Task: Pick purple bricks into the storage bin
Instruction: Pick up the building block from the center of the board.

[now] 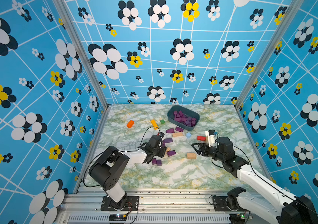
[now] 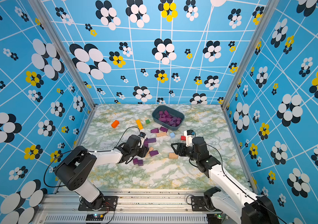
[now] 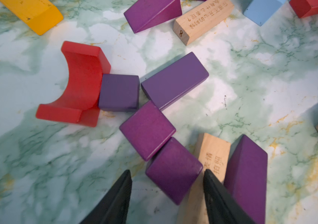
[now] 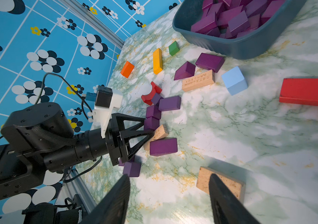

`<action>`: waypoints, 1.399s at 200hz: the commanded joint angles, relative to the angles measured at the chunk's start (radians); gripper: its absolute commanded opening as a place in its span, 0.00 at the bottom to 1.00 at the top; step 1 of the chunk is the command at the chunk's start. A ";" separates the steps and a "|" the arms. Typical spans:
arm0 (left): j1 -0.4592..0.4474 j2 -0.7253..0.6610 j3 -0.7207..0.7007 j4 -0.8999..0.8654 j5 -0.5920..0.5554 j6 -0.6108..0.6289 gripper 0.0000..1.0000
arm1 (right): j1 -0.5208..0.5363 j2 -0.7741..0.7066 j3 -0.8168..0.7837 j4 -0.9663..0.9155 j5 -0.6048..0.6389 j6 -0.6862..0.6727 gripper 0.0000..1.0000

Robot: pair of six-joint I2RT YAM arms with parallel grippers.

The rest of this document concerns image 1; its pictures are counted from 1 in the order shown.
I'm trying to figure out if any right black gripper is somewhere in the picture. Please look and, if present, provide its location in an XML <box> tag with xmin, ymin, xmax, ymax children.
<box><xmin>192</xmin><ymin>143</ymin><xmax>225</xmax><ymax>163</ymax></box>

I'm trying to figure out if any purple long brick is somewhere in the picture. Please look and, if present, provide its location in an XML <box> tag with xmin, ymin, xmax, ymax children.
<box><xmin>167</xmin><ymin>150</ymin><xmax>176</xmax><ymax>157</ymax></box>

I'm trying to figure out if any yellow long brick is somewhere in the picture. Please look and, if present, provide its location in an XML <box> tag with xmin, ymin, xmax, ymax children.
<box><xmin>151</xmin><ymin>119</ymin><xmax>159</xmax><ymax>130</ymax></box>

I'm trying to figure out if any purple tall triangle brick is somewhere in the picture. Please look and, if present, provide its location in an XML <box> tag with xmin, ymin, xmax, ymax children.
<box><xmin>166</xmin><ymin>128</ymin><xmax>175</xmax><ymax>133</ymax></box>

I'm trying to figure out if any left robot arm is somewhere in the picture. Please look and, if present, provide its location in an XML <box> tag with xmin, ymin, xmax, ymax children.
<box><xmin>88</xmin><ymin>132</ymin><xmax>166</xmax><ymax>211</ymax></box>

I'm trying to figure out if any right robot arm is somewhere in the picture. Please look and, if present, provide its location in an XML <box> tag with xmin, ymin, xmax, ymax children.
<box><xmin>192</xmin><ymin>135</ymin><xmax>318</xmax><ymax>224</ymax></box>

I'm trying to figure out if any purple brick beside bin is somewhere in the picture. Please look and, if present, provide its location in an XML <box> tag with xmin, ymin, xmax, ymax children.
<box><xmin>175</xmin><ymin>127</ymin><xmax>184</xmax><ymax>132</ymax></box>

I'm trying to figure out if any dark teal storage bin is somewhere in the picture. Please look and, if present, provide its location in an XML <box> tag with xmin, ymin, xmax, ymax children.
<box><xmin>167</xmin><ymin>105</ymin><xmax>200</xmax><ymax>131</ymax></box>

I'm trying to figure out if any red rectangular brick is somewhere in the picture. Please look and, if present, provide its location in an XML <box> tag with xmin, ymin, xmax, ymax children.
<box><xmin>197</xmin><ymin>136</ymin><xmax>206</xmax><ymax>141</ymax></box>

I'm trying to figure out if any natural wood large brick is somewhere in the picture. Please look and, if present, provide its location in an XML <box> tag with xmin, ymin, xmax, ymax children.
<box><xmin>187</xmin><ymin>153</ymin><xmax>197</xmax><ymax>160</ymax></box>

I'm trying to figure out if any light blue cube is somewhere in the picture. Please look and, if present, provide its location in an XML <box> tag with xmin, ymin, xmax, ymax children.
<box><xmin>186</xmin><ymin>133</ymin><xmax>192</xmax><ymax>139</ymax></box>

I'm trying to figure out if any natural wood printed brick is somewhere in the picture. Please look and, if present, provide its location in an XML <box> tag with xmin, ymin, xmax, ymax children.
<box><xmin>172</xmin><ymin>132</ymin><xmax>183</xmax><ymax>137</ymax></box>

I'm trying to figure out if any orange brick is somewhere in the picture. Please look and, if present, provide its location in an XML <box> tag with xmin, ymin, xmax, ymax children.
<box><xmin>127</xmin><ymin>120</ymin><xmax>135</xmax><ymax>128</ymax></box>

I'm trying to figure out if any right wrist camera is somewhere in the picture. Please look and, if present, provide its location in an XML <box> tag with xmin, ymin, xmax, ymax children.
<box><xmin>205</xmin><ymin>130</ymin><xmax>217</xmax><ymax>147</ymax></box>

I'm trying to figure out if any aluminium front rail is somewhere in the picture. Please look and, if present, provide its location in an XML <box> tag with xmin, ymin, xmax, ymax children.
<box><xmin>55</xmin><ymin>188</ymin><xmax>269</xmax><ymax>224</ymax></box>

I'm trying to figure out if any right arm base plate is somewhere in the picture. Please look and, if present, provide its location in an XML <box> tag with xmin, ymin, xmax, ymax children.
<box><xmin>209</xmin><ymin>195</ymin><xmax>248</xmax><ymax>213</ymax></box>

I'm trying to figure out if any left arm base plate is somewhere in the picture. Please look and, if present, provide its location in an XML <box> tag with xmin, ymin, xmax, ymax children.
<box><xmin>101</xmin><ymin>196</ymin><xmax>139</xmax><ymax>211</ymax></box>

